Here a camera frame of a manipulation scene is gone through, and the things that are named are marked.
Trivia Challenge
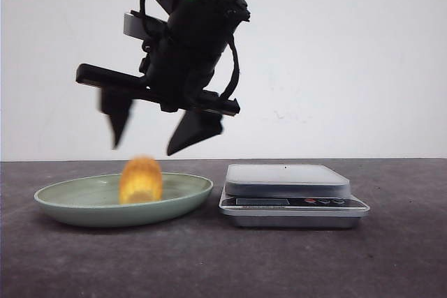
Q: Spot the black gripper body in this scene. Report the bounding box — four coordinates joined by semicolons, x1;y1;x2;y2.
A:
75;0;250;116

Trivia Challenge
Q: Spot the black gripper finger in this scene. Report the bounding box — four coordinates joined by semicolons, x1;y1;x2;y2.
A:
99;88;133;149
166;110;223;156

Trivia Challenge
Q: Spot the yellow corn cob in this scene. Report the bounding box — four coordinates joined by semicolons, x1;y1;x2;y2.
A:
118;156;163;204

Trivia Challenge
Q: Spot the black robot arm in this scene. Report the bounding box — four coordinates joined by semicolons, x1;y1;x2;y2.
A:
76;0;250;155

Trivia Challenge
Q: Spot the silver digital kitchen scale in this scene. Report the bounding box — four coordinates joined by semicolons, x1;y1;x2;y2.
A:
219;164;370;229

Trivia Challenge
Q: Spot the light green plate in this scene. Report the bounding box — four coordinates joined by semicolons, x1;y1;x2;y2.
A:
34;172;214;228

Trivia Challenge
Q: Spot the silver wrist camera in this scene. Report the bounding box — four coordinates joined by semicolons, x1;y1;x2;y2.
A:
123;10;167;40

